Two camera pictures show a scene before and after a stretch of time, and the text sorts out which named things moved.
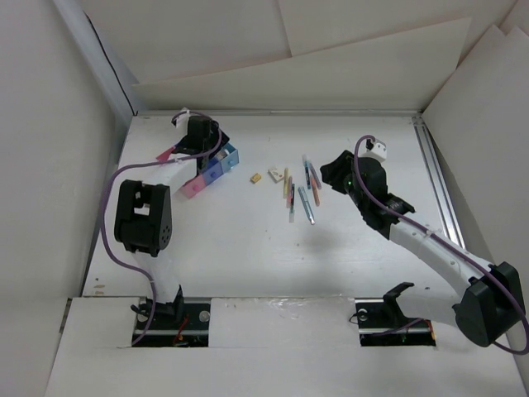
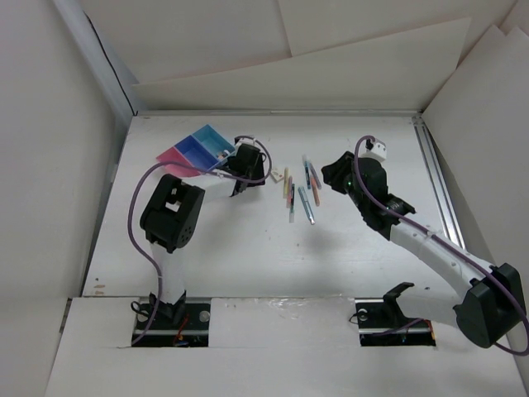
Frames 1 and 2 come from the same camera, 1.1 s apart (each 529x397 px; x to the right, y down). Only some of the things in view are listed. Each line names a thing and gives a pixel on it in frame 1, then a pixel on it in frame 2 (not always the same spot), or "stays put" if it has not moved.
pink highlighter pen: [289, 193] stays put
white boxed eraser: [275, 174] stays put
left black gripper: [214, 136] -> [257, 170]
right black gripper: [334, 171] stays put
